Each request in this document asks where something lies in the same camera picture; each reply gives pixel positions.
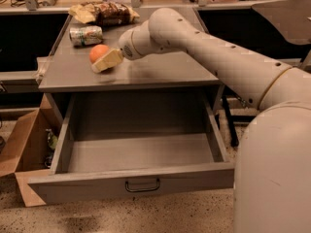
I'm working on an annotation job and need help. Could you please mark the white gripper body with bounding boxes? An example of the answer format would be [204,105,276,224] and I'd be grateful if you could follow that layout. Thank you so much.
[119,30,140,60]

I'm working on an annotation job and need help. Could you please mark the orange fruit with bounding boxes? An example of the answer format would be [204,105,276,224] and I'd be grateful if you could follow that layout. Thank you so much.
[89,44,109,63]

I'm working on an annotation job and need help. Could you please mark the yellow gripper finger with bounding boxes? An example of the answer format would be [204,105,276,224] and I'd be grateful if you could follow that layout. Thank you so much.
[91,49,123,73]

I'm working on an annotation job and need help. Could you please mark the green bottle in box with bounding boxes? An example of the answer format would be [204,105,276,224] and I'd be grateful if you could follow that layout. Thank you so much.
[46,129,58,150]

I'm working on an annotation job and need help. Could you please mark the open grey top drawer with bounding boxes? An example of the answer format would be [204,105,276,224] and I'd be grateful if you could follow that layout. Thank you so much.
[28,89,234,204]

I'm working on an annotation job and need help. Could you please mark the black drawer handle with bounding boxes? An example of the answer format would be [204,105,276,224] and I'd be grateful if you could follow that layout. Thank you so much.
[124,179,160,193]

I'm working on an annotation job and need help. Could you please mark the black table frame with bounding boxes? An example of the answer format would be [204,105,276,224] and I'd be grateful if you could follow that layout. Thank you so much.
[222,95,255,148]

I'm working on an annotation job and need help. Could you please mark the brown chip bag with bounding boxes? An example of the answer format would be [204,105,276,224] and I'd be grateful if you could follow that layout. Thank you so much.
[69,2,140,26]

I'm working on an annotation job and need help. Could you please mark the brown cardboard box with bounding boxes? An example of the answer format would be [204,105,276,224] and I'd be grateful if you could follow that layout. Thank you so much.
[0,95,62,207]

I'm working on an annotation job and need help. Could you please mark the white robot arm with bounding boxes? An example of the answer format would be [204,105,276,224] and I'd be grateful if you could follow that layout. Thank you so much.
[89,8,311,233]

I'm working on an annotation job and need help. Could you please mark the green white soda can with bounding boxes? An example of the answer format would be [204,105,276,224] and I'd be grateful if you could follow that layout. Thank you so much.
[69,26,103,47]

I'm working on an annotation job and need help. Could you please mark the grey cabinet with top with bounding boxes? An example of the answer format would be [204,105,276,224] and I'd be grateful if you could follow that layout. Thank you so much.
[37,5,226,124]

